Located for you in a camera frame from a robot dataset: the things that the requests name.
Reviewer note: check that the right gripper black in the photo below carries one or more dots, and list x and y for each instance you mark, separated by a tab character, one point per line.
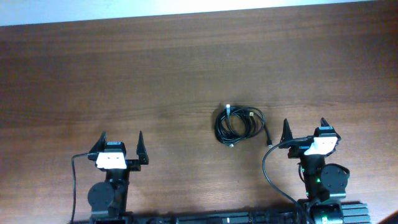
299	149

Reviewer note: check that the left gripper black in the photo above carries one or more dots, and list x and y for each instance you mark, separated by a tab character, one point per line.
135	164

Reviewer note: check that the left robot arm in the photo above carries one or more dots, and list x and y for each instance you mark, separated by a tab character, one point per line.
108	199

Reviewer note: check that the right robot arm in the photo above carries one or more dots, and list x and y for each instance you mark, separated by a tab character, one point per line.
325	184

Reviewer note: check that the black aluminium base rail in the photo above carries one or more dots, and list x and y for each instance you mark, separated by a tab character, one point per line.
354	213

